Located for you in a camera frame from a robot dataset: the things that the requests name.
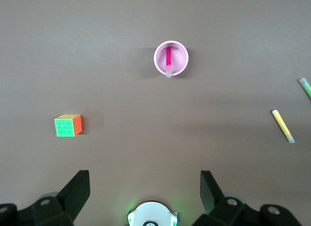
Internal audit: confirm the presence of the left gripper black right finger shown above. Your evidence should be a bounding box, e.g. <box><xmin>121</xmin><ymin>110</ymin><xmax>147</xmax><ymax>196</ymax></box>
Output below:
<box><xmin>193</xmin><ymin>171</ymin><xmax>302</xmax><ymax>226</ymax></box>

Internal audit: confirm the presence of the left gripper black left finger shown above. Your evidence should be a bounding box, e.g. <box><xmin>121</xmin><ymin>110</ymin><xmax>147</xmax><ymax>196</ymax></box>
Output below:
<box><xmin>0</xmin><ymin>169</ymin><xmax>91</xmax><ymax>226</ymax></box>

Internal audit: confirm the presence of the pink marker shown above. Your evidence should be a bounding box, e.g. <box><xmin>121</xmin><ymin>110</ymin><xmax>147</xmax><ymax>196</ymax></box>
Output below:
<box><xmin>165</xmin><ymin>46</ymin><xmax>173</xmax><ymax>78</ymax></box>

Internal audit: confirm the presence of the colourful puzzle cube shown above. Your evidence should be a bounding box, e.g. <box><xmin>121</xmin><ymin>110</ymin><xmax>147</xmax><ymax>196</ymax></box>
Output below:
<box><xmin>54</xmin><ymin>114</ymin><xmax>83</xmax><ymax>138</ymax></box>

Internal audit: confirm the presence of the brown table cover mat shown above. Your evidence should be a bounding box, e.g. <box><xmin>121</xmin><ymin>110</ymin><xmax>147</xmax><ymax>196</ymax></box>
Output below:
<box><xmin>0</xmin><ymin>0</ymin><xmax>311</xmax><ymax>226</ymax></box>

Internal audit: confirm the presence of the yellow marker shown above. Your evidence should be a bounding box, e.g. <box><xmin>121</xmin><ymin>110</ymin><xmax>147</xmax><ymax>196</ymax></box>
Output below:
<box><xmin>271</xmin><ymin>109</ymin><xmax>295</xmax><ymax>144</ymax></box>

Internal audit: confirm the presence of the pink mesh cup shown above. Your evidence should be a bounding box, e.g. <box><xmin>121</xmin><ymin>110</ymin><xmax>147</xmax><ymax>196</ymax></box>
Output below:
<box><xmin>154</xmin><ymin>40</ymin><xmax>190</xmax><ymax>77</ymax></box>

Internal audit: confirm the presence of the green marker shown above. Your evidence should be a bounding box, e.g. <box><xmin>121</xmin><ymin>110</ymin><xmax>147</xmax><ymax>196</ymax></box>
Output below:
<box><xmin>298</xmin><ymin>77</ymin><xmax>311</xmax><ymax>100</ymax></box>

